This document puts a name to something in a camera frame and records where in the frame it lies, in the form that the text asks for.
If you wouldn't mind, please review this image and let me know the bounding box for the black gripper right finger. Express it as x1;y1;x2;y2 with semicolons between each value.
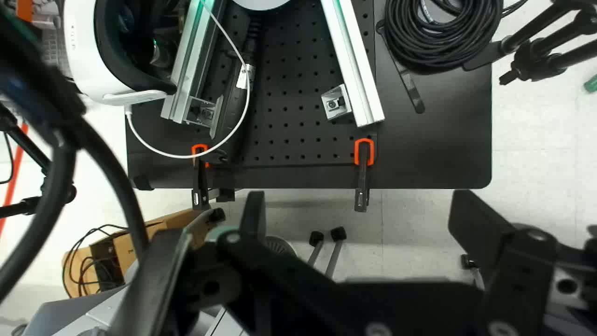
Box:
445;189;597;336

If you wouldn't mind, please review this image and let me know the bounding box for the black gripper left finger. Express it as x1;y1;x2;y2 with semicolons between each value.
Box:
221;189;339;296

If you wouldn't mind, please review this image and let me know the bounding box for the black perforated table plate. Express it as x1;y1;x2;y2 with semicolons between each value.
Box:
124;0;494;191

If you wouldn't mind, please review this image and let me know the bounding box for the orange black clamp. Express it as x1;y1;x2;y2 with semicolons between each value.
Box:
350;137;378;215
188;143;216;212

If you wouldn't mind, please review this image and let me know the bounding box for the black knob rod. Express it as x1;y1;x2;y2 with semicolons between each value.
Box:
322;225;348;281
305;230;326;268

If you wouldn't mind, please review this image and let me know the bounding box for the black tripod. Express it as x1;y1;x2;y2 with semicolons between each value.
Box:
462;0;597;89

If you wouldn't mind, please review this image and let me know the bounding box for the cardboard box with wires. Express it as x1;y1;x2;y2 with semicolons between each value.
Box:
61;208;220;301

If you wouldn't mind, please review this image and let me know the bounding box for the thin white cable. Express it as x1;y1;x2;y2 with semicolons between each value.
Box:
123;12;255;161

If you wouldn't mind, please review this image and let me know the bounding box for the aluminium extrusion rail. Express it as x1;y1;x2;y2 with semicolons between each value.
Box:
158;0;227;141
318;0;387;131

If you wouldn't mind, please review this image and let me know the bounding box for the black strap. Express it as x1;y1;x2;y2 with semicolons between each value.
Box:
389;59;428;117

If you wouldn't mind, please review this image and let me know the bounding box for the coiled black cable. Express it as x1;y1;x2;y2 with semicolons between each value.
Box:
376;0;507;77

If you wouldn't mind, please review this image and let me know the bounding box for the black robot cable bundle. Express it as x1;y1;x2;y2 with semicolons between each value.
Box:
0;12;151;307

